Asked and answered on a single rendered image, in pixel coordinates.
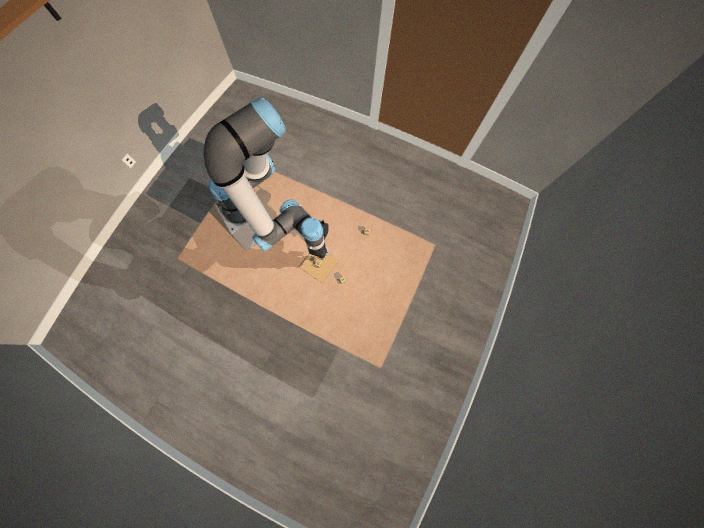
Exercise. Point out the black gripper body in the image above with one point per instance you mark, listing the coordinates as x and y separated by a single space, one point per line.
320 251

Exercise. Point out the tan flat mat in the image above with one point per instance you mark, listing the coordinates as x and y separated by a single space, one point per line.
319 273

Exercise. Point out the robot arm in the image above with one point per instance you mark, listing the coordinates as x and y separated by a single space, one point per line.
252 129

